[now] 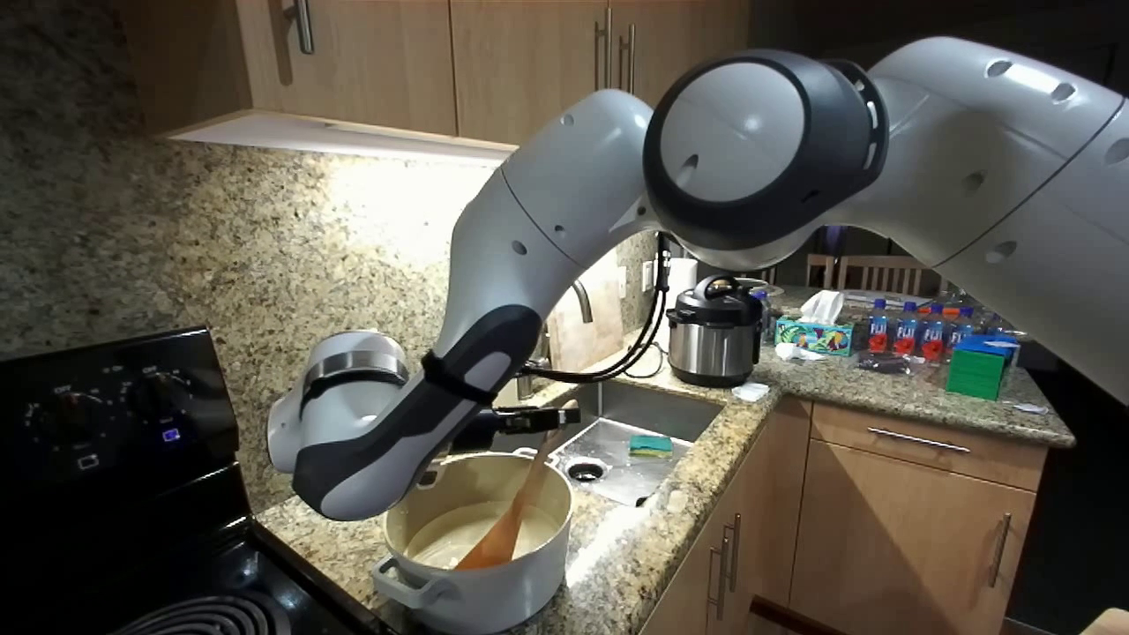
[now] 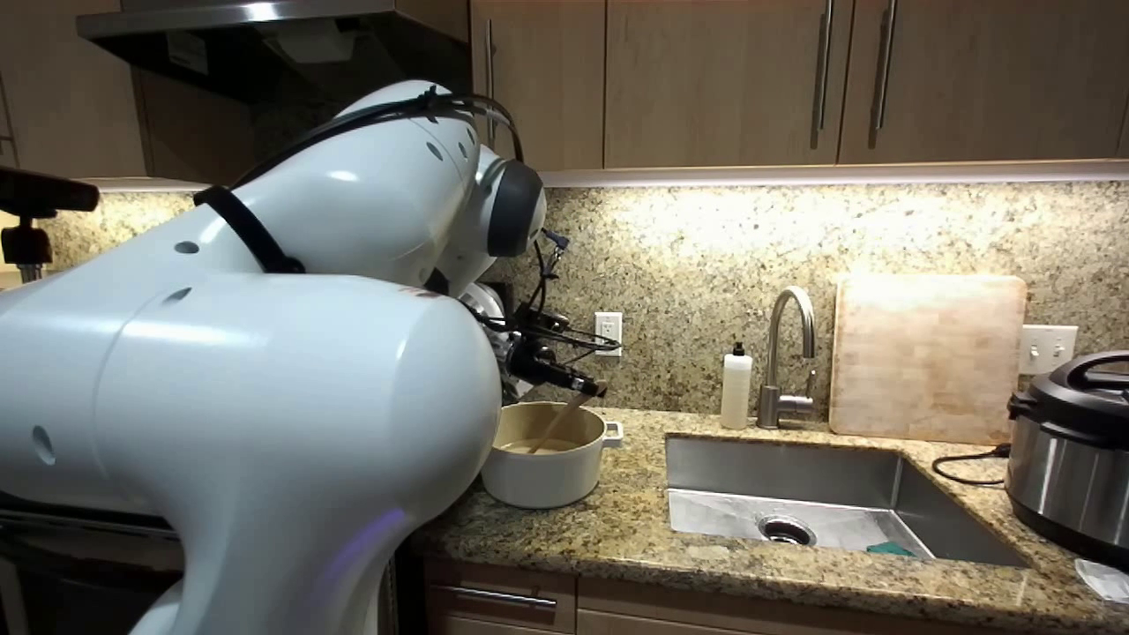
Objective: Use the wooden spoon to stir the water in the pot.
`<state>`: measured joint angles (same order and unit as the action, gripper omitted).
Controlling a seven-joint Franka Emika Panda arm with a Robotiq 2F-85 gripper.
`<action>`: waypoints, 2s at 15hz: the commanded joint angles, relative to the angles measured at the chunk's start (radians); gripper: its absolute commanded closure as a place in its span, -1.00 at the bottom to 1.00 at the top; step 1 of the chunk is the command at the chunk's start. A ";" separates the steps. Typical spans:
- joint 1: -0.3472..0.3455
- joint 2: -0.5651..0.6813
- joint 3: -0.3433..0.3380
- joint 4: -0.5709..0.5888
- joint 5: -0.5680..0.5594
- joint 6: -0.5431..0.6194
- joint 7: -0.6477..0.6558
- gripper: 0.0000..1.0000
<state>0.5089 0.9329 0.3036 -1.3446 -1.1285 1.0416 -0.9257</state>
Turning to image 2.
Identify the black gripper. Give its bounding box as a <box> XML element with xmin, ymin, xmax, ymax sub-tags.
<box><xmin>498</xmin><ymin>308</ymin><xmax>612</xmax><ymax>402</ymax></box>

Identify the wooden spoon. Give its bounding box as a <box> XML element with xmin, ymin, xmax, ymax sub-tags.
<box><xmin>522</xmin><ymin>390</ymin><xmax>592</xmax><ymax>458</ymax></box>

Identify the white cooking pot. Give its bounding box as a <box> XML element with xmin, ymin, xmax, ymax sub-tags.
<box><xmin>475</xmin><ymin>398</ymin><xmax>626</xmax><ymax>510</ymax></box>

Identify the white soap bottle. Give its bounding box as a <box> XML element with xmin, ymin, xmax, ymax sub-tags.
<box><xmin>717</xmin><ymin>339</ymin><xmax>755</xmax><ymax>432</ymax></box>

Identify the metal kitchen faucet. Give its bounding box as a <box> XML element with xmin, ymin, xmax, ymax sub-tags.
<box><xmin>755</xmin><ymin>282</ymin><xmax>825</xmax><ymax>431</ymax></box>

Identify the wooden sink base cabinet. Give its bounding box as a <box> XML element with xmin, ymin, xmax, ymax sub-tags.
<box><xmin>415</xmin><ymin>557</ymin><xmax>1129</xmax><ymax>635</ymax></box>

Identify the stainless steel sink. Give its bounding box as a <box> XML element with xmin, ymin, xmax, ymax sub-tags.
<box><xmin>663</xmin><ymin>432</ymin><xmax>1030</xmax><ymax>572</ymax></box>

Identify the wooden cutting board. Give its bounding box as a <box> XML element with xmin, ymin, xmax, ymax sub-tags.
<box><xmin>825</xmin><ymin>272</ymin><xmax>1030</xmax><ymax>448</ymax></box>

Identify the teal sponge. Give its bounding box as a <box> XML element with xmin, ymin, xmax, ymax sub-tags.
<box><xmin>860</xmin><ymin>537</ymin><xmax>927</xmax><ymax>565</ymax></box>

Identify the steel range hood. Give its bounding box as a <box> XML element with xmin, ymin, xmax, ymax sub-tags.
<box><xmin>74</xmin><ymin>0</ymin><xmax>475</xmax><ymax>107</ymax></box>

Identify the steel electric pressure cooker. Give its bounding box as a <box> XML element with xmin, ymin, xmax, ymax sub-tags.
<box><xmin>1005</xmin><ymin>344</ymin><xmax>1129</xmax><ymax>572</ymax></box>

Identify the white paper scrap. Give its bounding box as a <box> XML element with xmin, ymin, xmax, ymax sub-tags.
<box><xmin>1073</xmin><ymin>553</ymin><xmax>1129</xmax><ymax>606</ymax></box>

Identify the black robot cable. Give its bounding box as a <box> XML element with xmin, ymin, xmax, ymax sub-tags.
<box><xmin>445</xmin><ymin>83</ymin><xmax>626</xmax><ymax>357</ymax></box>

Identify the white wall outlet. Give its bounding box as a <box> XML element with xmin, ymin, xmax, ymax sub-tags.
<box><xmin>589</xmin><ymin>308</ymin><xmax>626</xmax><ymax>359</ymax></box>
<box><xmin>1017</xmin><ymin>322</ymin><xmax>1078</xmax><ymax>379</ymax></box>

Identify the metal drawer handle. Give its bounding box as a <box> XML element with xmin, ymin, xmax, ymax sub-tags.
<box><xmin>426</xmin><ymin>579</ymin><xmax>561</xmax><ymax>622</ymax></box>

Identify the black cooker power cord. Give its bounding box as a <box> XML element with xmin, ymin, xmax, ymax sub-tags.
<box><xmin>927</xmin><ymin>439</ymin><xmax>1017</xmax><ymax>489</ymax></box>

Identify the metal wall cabinet handle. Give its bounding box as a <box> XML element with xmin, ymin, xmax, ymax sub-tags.
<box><xmin>869</xmin><ymin>0</ymin><xmax>903</xmax><ymax>152</ymax></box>
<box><xmin>806</xmin><ymin>0</ymin><xmax>839</xmax><ymax>152</ymax></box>

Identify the black camera on tripod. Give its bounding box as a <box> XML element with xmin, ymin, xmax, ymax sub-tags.
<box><xmin>0</xmin><ymin>167</ymin><xmax>107</xmax><ymax>285</ymax></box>

